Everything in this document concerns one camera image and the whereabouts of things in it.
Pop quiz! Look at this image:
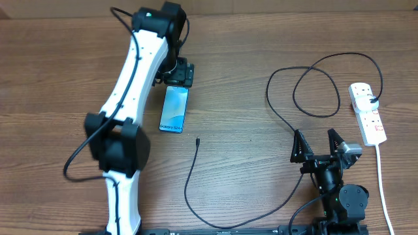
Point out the white power strip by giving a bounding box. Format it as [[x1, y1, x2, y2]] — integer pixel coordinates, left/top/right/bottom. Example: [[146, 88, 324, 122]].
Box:
[[348, 82, 387, 146]]

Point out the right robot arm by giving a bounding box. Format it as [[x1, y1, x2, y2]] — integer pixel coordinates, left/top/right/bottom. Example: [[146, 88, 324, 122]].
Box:
[[285, 129, 369, 234]]

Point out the white charger plug adapter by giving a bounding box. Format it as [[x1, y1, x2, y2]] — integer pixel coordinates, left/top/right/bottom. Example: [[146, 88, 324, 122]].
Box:
[[353, 95, 379, 113]]

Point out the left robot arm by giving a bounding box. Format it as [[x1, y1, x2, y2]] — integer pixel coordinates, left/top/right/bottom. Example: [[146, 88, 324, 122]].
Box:
[[84, 1, 194, 234]]

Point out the blue Galaxy smartphone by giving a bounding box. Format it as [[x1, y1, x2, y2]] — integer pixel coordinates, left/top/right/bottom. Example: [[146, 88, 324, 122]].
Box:
[[159, 86, 189, 133]]

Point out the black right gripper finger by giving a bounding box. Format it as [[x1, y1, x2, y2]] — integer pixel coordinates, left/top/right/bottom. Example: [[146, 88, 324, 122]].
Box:
[[327, 129, 344, 155], [290, 129, 314, 163]]

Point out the white power strip cord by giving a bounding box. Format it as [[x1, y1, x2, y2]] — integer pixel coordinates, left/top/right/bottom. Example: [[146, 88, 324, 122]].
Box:
[[374, 144, 395, 235]]

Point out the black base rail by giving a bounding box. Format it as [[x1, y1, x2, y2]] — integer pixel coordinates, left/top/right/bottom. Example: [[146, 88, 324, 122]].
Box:
[[78, 224, 370, 235]]

